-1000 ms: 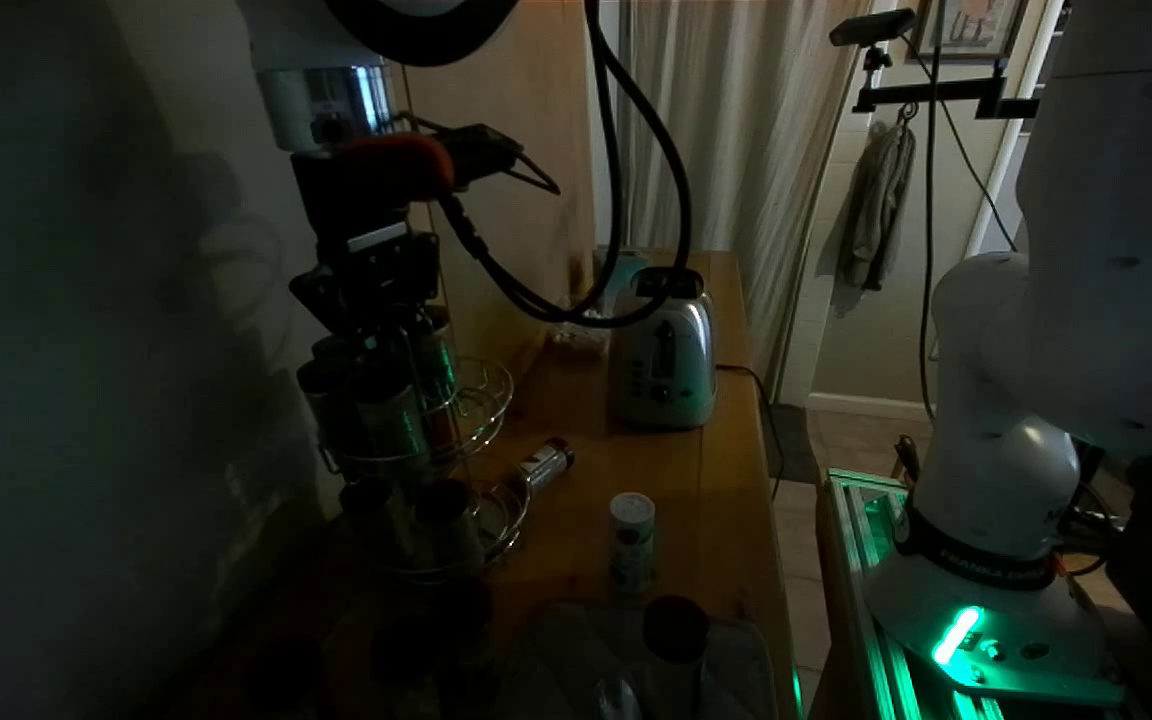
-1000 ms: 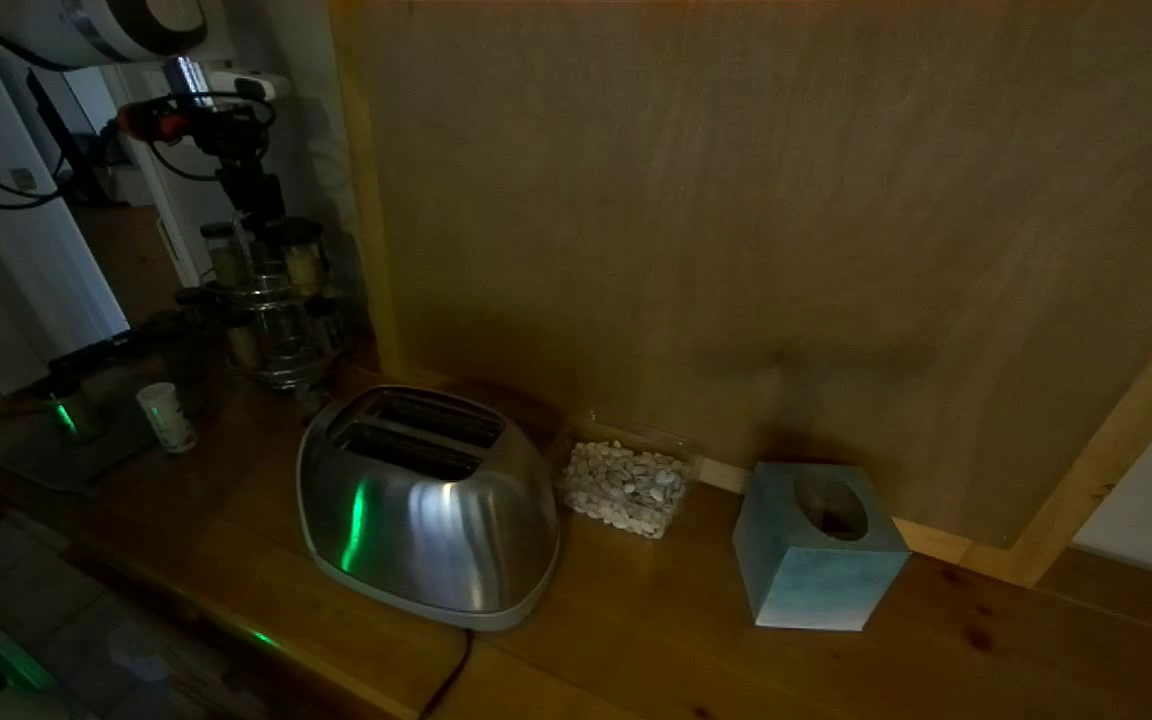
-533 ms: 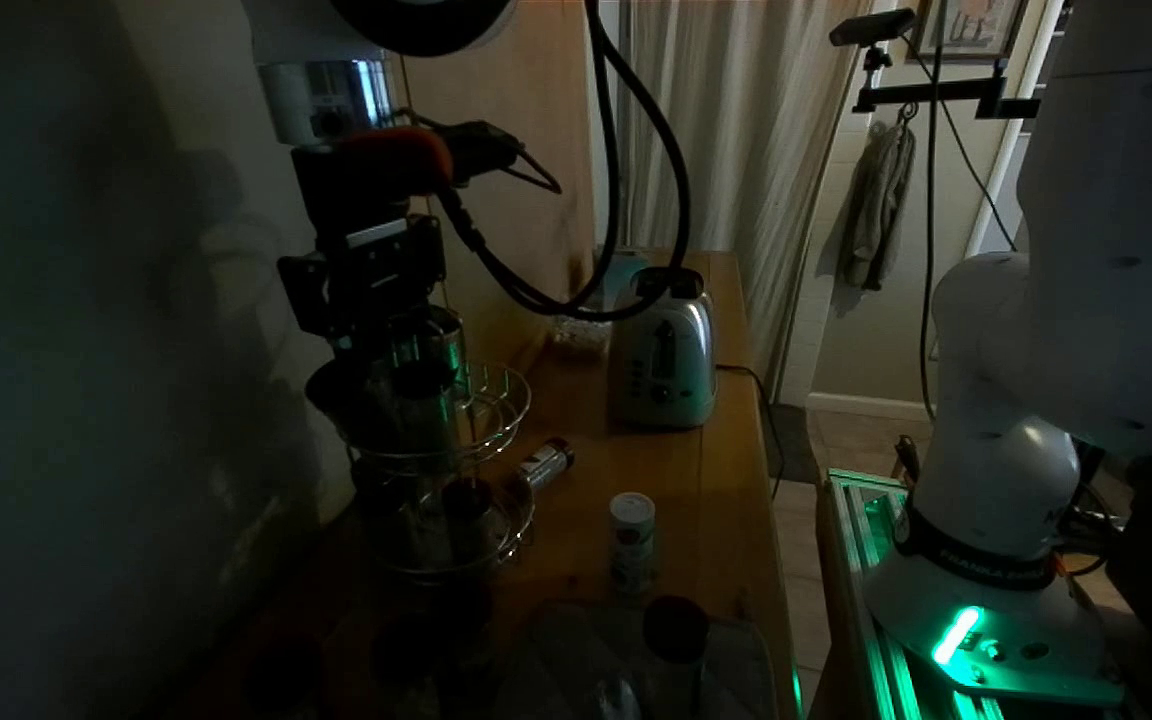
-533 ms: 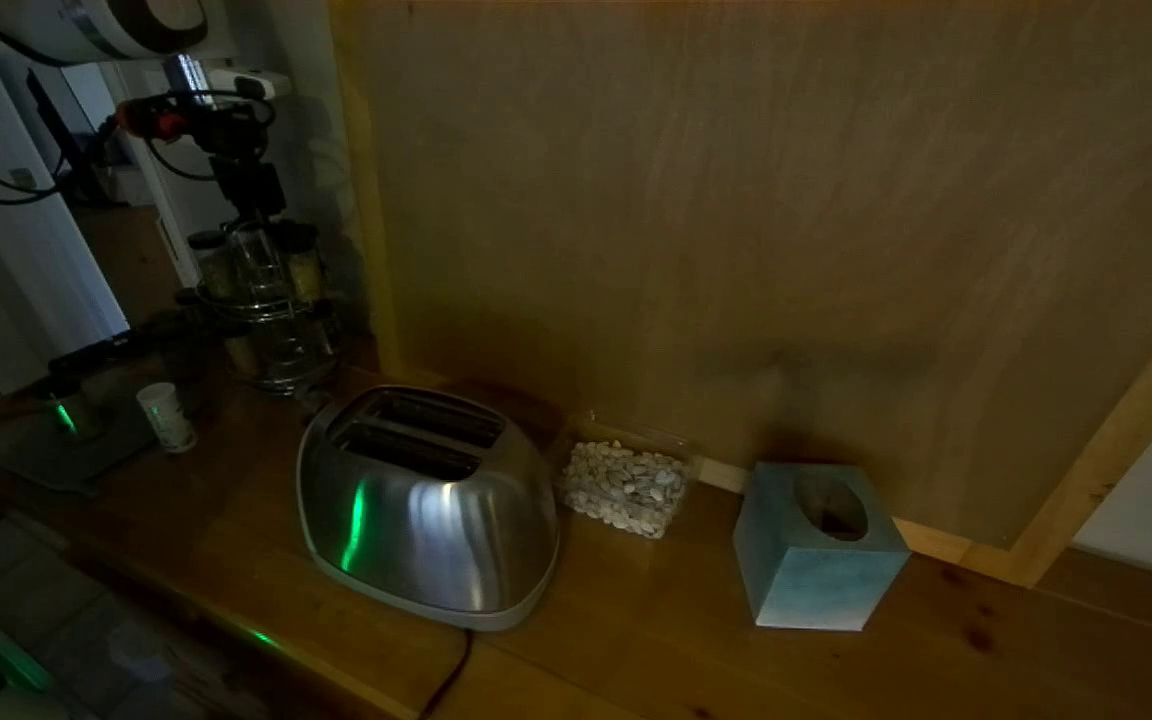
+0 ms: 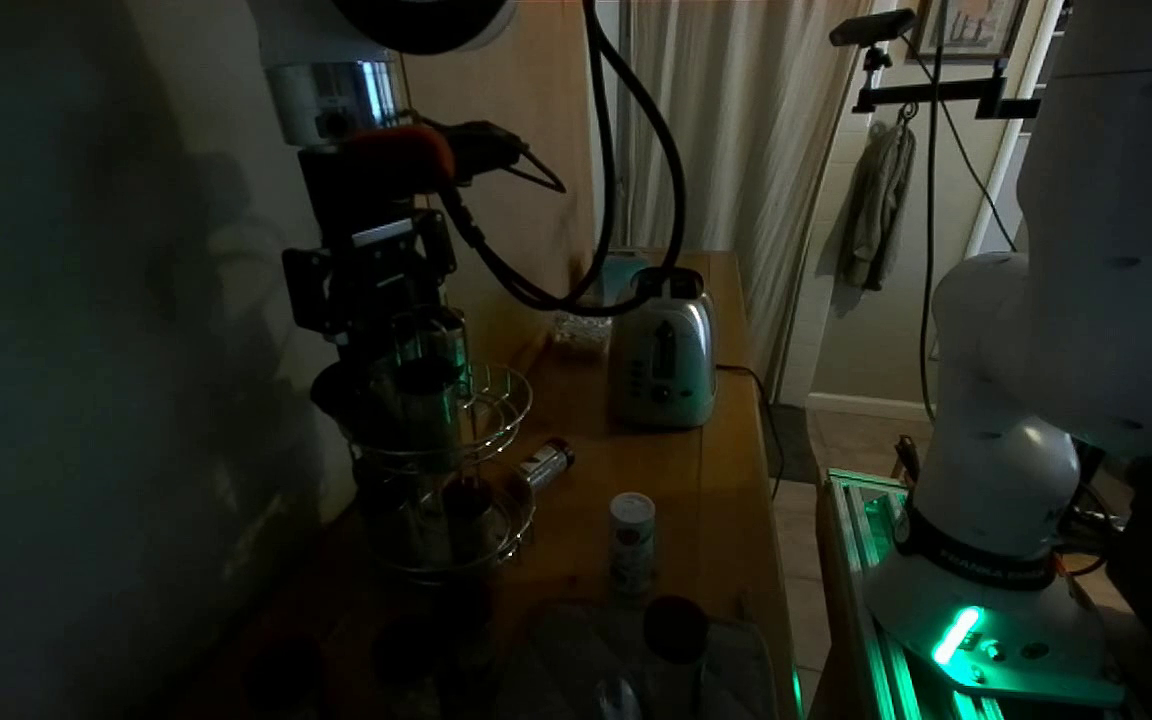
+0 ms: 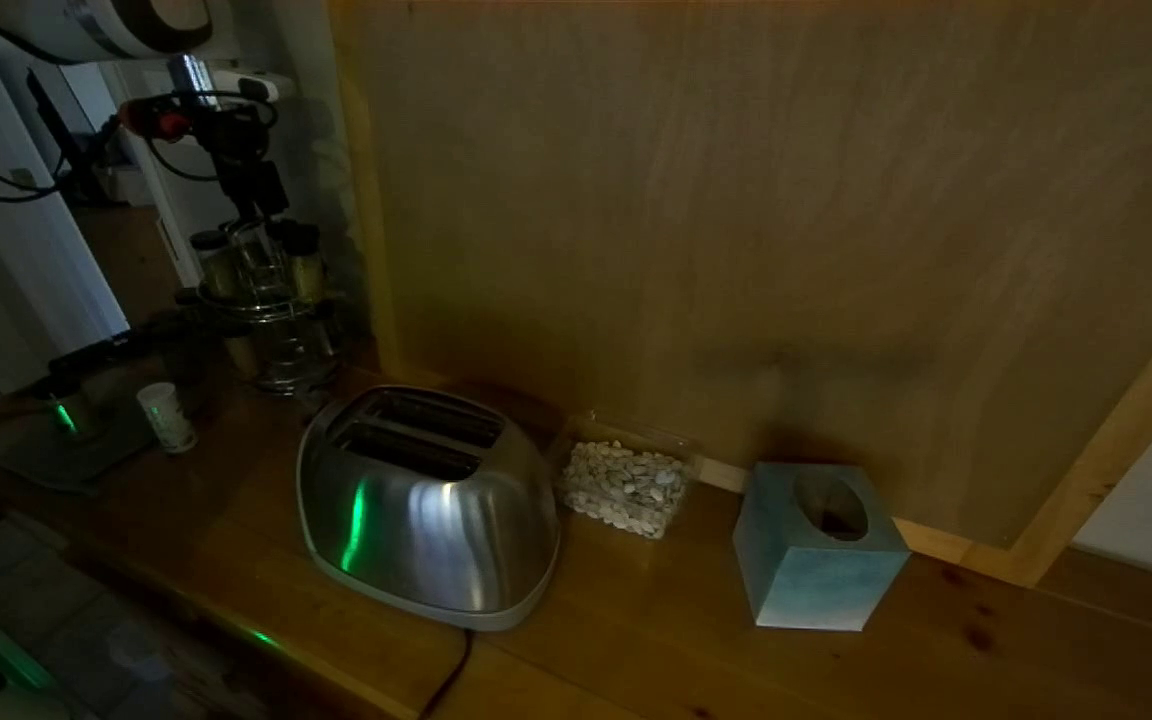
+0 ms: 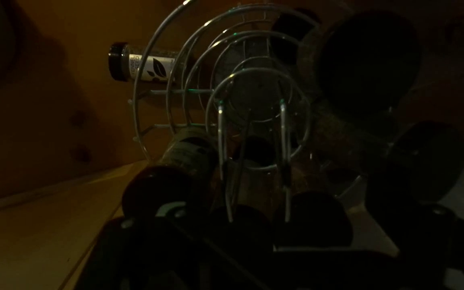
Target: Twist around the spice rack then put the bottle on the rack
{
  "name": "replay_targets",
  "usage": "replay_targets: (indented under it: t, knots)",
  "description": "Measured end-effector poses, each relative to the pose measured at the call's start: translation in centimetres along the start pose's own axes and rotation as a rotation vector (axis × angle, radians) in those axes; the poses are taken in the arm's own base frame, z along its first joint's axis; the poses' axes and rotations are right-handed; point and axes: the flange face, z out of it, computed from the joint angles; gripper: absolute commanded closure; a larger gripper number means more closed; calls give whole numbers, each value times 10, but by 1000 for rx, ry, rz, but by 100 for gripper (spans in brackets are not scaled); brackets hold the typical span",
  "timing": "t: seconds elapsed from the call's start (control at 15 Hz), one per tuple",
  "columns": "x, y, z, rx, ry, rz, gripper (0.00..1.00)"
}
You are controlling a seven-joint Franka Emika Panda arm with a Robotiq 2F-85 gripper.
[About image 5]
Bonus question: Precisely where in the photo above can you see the light window curtain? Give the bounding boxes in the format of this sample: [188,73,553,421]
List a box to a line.
[619,0,872,391]

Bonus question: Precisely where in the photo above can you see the white capped spice bottle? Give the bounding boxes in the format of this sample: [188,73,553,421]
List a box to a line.
[610,487,662,595]

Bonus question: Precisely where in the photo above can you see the hanging grey coat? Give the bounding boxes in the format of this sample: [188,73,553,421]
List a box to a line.
[839,117,921,298]

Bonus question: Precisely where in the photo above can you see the small clear lying bottle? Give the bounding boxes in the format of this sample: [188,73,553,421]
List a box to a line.
[517,438,575,495]

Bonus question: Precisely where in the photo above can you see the black capped spice jar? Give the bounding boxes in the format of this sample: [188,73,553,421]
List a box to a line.
[387,325,476,443]

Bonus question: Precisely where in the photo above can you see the black round cup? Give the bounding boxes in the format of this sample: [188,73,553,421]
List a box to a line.
[639,592,714,671]

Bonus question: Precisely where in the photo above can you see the stainless steel toaster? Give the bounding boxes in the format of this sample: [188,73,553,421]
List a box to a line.
[605,263,721,433]

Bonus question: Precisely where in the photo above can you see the thin black camera cable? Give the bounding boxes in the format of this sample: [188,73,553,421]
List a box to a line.
[938,98,1023,257]

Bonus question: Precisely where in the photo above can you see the framed wall picture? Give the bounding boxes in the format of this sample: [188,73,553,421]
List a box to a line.
[914,0,1027,66]

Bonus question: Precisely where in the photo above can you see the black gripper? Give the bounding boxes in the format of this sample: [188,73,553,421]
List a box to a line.
[280,207,464,342]

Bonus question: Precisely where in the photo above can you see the blue cube tissue box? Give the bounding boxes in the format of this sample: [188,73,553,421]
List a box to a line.
[592,244,653,311]

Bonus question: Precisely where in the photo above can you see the green lit aluminium base frame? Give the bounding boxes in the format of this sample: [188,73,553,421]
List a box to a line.
[813,466,933,720]

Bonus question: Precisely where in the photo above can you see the black cable with orange connector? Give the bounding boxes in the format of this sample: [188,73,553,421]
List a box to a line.
[333,0,693,325]

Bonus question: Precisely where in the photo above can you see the black camera on mount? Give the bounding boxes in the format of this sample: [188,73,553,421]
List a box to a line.
[829,4,921,52]

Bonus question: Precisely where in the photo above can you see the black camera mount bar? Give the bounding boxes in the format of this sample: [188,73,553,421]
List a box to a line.
[854,56,1049,122]

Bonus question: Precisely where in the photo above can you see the round wire spice rack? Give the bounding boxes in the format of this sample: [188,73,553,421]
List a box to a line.
[311,315,542,585]

